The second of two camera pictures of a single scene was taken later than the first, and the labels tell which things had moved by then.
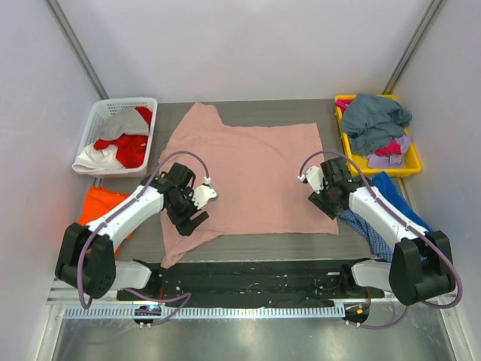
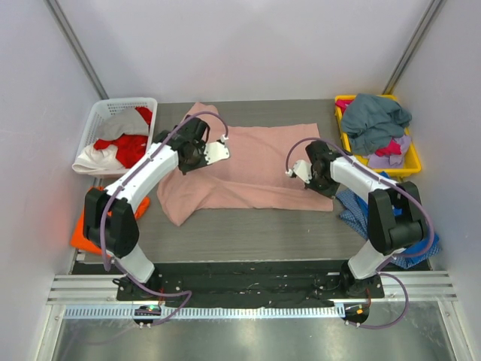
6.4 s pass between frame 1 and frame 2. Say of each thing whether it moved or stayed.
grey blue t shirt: stayed
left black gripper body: moved
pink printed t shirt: moved
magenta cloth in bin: stayed
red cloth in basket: stayed
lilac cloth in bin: stayed
